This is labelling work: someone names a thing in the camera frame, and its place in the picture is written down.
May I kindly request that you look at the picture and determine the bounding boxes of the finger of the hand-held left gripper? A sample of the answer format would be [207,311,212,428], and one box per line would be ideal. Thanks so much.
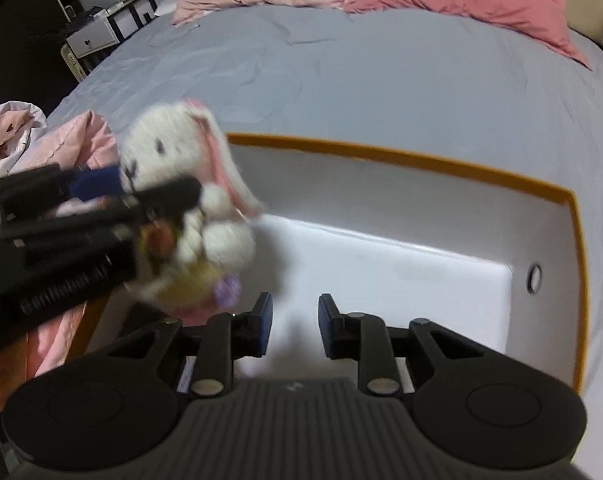
[69,166,127,199]
[126,176,204,222]

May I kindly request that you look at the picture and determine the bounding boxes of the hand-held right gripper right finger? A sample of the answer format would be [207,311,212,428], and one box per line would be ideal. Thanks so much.
[319,294,486,399]

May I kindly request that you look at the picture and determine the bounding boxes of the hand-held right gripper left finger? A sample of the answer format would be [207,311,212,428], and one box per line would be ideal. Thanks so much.
[106,292,274,401]

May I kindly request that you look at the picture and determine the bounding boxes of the white bunny plush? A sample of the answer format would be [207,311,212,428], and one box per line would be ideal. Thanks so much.
[118,100,267,321]

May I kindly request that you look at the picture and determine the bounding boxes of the orange cardboard box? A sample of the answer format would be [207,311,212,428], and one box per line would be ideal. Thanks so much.
[71,132,589,396]

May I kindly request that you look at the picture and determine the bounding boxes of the pink quilt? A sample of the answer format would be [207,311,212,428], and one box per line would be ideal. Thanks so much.
[0,101,121,411]

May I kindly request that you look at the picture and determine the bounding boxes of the bed with grey sheet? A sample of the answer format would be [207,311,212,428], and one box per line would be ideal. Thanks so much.
[46,0,603,396]

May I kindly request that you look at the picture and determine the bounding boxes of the beige padded headboard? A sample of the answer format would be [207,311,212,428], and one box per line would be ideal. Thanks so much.
[151,0,603,50]

